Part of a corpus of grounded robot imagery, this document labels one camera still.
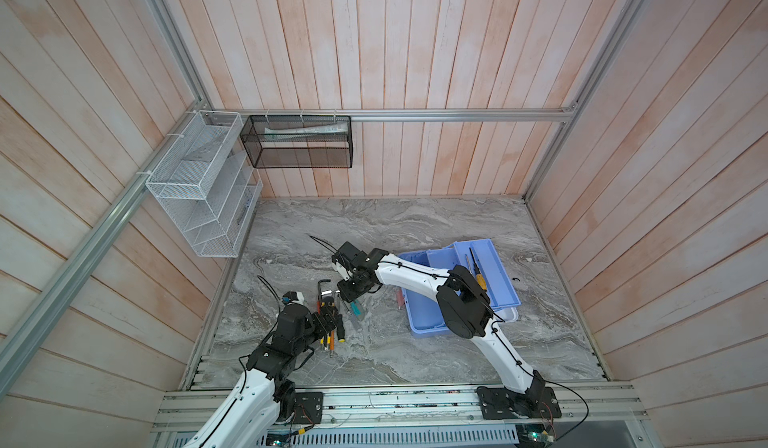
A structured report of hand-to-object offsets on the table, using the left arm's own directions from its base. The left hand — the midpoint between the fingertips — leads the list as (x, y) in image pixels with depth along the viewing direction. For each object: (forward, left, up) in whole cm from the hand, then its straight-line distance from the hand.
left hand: (327, 321), depth 84 cm
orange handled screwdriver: (-5, -1, -3) cm, 6 cm away
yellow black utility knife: (-5, 0, -2) cm, 5 cm away
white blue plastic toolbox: (+17, -45, +8) cm, 49 cm away
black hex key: (+13, +5, -3) cm, 14 cm away
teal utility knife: (+5, -8, -2) cm, 10 cm away
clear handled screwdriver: (+15, -42, +7) cm, 45 cm away
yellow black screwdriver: (+10, -44, +8) cm, 46 cm away
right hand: (+10, -4, -4) cm, 12 cm away
